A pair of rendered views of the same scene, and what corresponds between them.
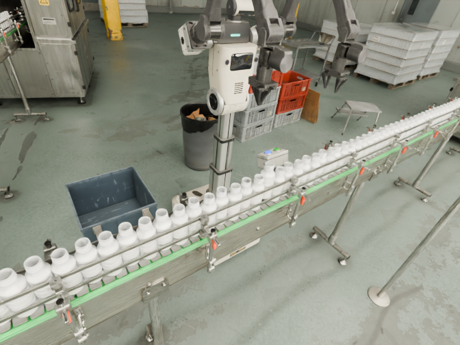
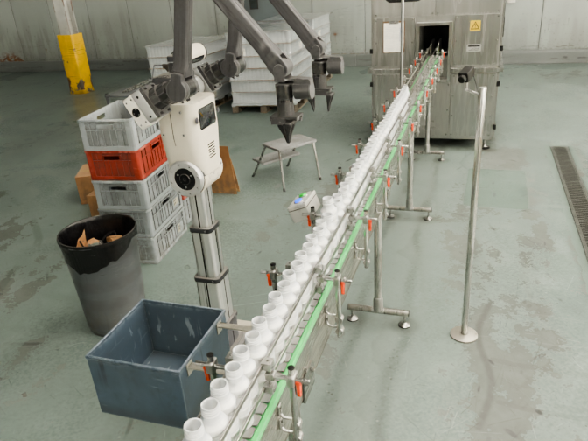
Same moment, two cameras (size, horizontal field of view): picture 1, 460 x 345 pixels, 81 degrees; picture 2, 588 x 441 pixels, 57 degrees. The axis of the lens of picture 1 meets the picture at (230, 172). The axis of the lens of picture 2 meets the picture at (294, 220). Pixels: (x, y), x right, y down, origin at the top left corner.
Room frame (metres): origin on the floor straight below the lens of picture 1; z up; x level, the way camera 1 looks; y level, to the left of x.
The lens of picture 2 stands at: (-0.57, 0.87, 1.94)
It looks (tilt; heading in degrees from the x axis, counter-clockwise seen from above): 25 degrees down; 329
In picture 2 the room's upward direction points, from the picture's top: 4 degrees counter-clockwise
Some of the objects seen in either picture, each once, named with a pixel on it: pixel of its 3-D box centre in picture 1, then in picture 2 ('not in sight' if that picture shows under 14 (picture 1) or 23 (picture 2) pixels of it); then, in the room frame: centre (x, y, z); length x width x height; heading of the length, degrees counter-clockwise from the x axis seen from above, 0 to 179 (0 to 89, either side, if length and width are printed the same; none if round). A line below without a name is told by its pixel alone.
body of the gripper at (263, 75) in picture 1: (263, 74); (285, 108); (1.00, -0.08, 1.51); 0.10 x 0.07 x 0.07; 40
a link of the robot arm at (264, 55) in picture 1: (267, 57); (285, 90); (1.00, -0.08, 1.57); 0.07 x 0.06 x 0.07; 39
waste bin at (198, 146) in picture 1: (201, 138); (108, 276); (2.51, 0.35, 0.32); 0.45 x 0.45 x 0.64
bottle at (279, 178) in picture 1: (276, 183); (336, 221); (0.92, -0.21, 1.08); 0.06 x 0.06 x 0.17
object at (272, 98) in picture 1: (253, 93); (137, 180); (3.41, -0.17, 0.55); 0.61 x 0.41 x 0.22; 136
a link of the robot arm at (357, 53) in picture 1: (354, 44); (328, 59); (1.27, -0.45, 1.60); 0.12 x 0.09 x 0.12; 40
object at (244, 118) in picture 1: (250, 109); (143, 206); (3.41, -0.17, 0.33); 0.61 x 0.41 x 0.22; 136
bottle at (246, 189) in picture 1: (244, 195); (321, 242); (0.81, -0.07, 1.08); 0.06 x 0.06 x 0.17
